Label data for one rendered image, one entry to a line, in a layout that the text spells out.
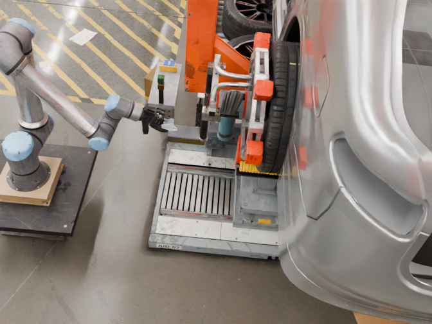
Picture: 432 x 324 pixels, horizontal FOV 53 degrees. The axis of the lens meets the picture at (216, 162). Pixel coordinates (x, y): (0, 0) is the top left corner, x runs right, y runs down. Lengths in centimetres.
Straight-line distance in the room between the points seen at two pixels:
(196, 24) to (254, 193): 103
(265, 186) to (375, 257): 143
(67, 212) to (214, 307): 95
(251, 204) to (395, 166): 159
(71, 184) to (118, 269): 56
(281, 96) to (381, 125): 87
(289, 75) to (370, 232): 93
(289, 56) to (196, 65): 76
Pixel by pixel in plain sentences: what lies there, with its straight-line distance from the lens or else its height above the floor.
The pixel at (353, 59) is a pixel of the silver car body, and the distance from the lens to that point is 127.
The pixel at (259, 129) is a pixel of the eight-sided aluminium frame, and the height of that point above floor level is 96.
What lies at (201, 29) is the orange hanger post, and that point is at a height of 97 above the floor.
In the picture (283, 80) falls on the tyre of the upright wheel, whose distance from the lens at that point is 195.
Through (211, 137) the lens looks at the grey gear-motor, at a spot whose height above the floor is 35.
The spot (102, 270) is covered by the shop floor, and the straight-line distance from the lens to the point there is 264.
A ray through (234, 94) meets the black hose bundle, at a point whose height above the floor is 105.
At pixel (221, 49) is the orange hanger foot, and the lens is 262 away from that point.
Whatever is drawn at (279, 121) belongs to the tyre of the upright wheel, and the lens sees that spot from 193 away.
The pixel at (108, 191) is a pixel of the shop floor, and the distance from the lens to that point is 292.
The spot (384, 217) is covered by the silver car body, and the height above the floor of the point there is 141.
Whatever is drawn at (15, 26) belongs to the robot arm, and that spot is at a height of 121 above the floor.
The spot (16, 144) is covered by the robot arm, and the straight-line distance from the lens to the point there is 242.
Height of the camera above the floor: 234
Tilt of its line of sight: 50 degrees down
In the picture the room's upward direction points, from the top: 7 degrees clockwise
